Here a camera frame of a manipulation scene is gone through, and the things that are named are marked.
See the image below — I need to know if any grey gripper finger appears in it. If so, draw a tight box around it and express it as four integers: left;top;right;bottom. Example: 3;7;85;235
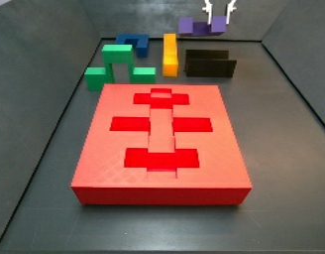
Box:
226;0;237;25
202;0;213;25

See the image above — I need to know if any purple U block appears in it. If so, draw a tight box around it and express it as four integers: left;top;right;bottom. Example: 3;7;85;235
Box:
178;16;226;37

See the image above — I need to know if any black angle fixture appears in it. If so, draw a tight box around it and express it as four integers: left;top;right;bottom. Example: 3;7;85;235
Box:
185;50;237;78

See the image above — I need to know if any red board with slots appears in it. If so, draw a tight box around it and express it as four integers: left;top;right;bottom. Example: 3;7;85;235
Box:
71;84;251;205

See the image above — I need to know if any blue U block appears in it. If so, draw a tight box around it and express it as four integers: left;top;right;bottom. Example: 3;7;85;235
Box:
114;34;149;58

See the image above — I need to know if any yellow long bar block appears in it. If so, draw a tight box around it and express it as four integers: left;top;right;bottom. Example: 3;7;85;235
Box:
162;34;178;77

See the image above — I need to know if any green arch block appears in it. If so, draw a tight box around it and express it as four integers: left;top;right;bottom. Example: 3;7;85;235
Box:
83;45;155;91

